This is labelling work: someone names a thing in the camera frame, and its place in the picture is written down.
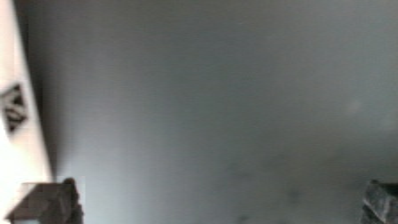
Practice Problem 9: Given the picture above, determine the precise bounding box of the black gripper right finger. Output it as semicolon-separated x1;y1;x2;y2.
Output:
360;180;398;224

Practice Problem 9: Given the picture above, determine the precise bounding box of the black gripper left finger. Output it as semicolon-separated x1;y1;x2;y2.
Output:
5;178;83;224

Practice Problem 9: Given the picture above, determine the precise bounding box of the white cabinet top block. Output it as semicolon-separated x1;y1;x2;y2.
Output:
0;0;51;224

